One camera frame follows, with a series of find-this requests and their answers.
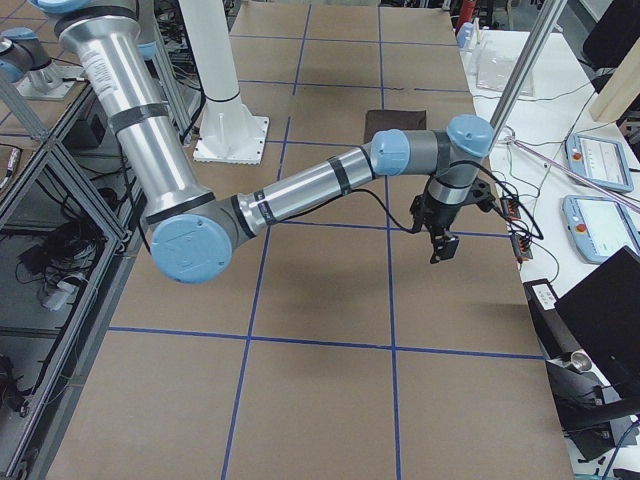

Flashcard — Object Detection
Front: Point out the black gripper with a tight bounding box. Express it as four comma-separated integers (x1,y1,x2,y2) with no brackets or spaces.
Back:
410,179,496,264

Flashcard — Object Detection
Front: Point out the dark brown t-shirt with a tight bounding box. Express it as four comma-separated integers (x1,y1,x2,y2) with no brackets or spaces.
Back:
363,109,427,143

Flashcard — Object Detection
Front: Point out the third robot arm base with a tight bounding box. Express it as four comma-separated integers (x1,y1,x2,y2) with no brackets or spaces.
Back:
1,27,87,100

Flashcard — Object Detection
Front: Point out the orange terminal block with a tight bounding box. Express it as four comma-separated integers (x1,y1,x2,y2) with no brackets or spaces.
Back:
500,196,522,221

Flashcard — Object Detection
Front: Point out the lower teach pendant tablet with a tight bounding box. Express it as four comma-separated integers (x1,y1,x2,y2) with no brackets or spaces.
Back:
562,195,639,264

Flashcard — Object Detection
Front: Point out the teach pendant tablet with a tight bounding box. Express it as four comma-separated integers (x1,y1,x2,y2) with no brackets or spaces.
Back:
565,134,634,193
562,195,639,264

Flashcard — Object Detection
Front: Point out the black monitor with stand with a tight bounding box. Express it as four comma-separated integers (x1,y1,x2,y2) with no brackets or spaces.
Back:
523,247,639,460

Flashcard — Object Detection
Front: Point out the upper teach pendant tablet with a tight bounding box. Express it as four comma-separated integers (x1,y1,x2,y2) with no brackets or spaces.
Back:
565,134,634,193

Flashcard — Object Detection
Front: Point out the long metal rod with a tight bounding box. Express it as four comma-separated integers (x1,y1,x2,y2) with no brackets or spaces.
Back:
502,133,639,213

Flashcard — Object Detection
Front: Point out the red cylinder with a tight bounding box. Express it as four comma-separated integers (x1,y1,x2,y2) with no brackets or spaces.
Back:
457,0,476,29

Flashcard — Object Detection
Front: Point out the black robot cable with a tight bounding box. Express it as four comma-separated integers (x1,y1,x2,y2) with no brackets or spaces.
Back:
344,159,546,241

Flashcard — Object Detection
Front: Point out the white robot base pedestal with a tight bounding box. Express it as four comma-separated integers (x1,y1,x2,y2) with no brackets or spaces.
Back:
179,0,269,165

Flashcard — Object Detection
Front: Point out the aluminium frame post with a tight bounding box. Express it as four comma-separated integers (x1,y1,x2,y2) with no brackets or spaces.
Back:
490,0,568,142

